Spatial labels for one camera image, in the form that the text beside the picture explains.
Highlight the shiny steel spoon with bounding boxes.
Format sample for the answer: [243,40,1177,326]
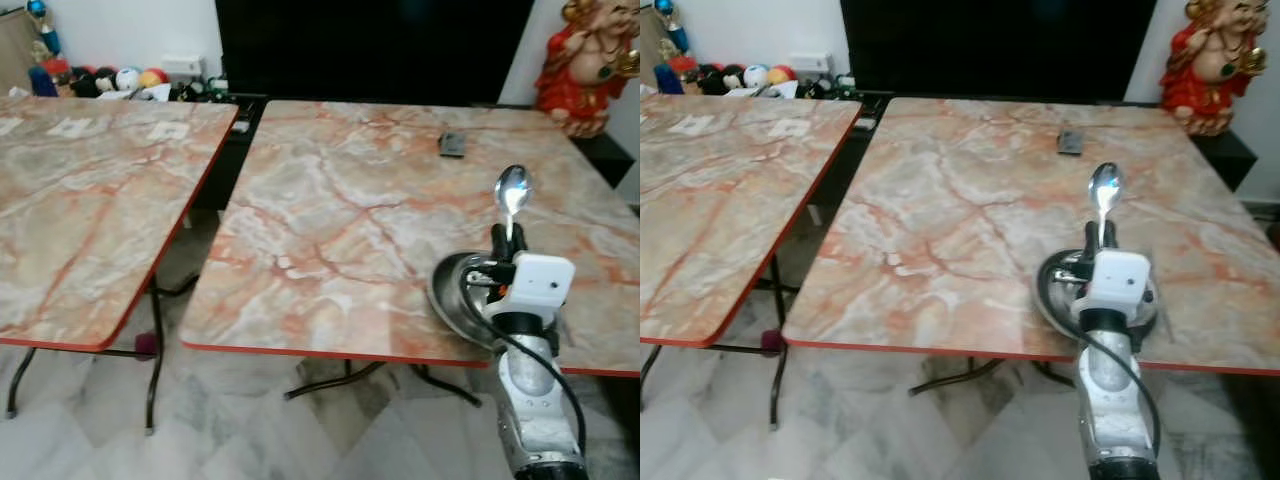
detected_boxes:
[494,164,535,249]
[1088,161,1126,247]

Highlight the blue toy figure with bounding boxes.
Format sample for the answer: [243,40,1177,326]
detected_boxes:
[26,0,63,97]
[654,0,693,93]

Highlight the large black television screen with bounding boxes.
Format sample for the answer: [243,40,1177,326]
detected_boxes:
[214,0,537,103]
[839,0,1161,103]

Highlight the black metal table legs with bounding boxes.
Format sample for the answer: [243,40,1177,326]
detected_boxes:
[640,255,793,433]
[282,358,484,409]
[907,355,1079,398]
[4,272,201,437]

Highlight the round steel bowl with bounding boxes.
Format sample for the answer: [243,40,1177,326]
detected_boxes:
[427,251,567,352]
[1034,247,1163,338]

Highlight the red and gold statue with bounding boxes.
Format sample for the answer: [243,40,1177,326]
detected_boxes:
[1159,0,1269,138]
[534,0,641,140]

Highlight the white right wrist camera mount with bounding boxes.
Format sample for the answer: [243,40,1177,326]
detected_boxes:
[1085,249,1154,315]
[496,252,577,320]

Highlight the low black television cabinet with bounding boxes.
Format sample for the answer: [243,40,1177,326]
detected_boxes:
[190,92,637,213]

